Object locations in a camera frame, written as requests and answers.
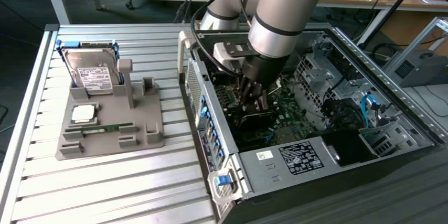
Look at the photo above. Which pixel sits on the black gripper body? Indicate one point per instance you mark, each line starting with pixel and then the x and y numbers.
pixel 264 68

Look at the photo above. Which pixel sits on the graphics card with metal bracket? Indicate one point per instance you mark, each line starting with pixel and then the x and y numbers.
pixel 258 119

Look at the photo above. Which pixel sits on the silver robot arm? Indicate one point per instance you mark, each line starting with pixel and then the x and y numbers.
pixel 280 11

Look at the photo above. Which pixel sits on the metal socket cover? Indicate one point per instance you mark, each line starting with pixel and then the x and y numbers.
pixel 278 83

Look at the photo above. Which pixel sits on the green motherboard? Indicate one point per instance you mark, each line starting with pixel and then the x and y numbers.
pixel 291 113

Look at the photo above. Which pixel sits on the grey chipset heatsink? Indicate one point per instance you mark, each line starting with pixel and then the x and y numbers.
pixel 286 134

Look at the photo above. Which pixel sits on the metal drive cage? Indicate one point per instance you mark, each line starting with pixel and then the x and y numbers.
pixel 316 93

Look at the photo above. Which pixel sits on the open black PC case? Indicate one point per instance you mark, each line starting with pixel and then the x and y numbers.
pixel 192 72

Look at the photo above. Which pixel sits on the grey power supply unit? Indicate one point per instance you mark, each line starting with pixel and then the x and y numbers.
pixel 266 171

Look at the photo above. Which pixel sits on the blue case latch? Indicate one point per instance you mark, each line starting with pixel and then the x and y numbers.
pixel 222 180

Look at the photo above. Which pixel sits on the grey parts rack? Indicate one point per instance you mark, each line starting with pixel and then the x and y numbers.
pixel 112 113

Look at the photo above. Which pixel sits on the grey disk bay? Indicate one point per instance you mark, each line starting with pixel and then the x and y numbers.
pixel 384 140

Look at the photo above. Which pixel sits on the green RAM stick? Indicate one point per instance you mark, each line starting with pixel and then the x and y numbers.
pixel 102 129

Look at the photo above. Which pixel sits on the black slanted pole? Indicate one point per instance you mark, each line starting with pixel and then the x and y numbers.
pixel 395 9

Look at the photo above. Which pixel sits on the grey machine housing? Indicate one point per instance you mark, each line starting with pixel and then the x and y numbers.
pixel 420 69

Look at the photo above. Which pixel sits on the black caster wheel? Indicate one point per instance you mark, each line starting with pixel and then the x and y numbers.
pixel 130 5

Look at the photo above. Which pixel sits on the silver hard disk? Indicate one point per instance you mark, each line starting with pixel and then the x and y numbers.
pixel 87 64

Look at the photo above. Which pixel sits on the silver CPU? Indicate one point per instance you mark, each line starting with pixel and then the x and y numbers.
pixel 84 113

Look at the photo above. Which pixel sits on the blue disk caddy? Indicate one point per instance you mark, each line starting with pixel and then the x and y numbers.
pixel 71 43

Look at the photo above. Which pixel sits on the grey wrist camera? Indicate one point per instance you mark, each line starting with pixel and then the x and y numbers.
pixel 230 52

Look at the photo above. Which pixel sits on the aluminium profile frame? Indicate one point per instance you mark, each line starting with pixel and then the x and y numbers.
pixel 432 27

